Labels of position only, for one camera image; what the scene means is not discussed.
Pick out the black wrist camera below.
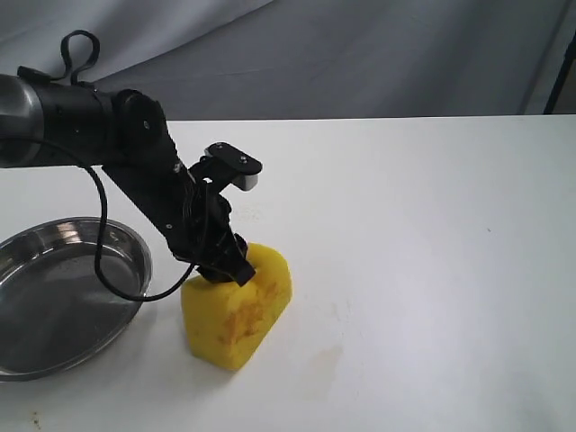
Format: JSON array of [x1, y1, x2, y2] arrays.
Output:
[[188, 142, 263, 194]]

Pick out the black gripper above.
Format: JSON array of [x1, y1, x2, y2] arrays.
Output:
[[103, 164, 256, 286]]

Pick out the grey backdrop cloth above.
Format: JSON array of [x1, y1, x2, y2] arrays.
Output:
[[1, 1, 575, 120]]

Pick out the black stand pole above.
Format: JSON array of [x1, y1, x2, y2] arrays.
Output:
[[543, 39, 575, 115]]

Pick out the round steel dish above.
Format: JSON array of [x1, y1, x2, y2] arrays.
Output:
[[1, 217, 141, 383]]

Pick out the yellow sponge block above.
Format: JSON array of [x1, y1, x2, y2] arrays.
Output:
[[180, 243, 293, 371]]

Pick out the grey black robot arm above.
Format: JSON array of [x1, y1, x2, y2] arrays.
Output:
[[1, 39, 262, 284]]

